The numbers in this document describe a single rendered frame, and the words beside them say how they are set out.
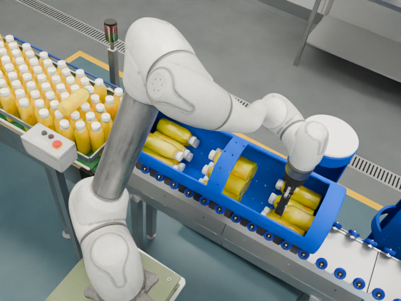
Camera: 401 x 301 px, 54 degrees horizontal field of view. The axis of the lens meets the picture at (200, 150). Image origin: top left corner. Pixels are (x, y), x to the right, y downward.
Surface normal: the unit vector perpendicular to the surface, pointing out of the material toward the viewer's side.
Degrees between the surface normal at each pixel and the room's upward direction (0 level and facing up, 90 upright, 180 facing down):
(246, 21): 0
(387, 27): 90
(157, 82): 53
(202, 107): 73
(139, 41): 45
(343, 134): 0
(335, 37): 0
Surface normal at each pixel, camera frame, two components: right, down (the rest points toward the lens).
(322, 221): -0.25, -0.07
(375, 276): 0.11, -0.65
